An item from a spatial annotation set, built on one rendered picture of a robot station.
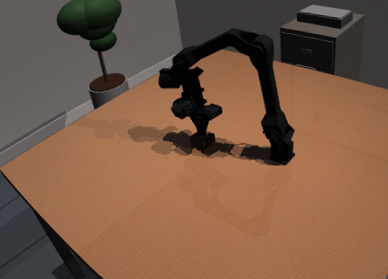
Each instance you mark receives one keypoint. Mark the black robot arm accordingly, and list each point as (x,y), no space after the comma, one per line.
(260,49)

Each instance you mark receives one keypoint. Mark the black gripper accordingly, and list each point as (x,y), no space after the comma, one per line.
(203,113)

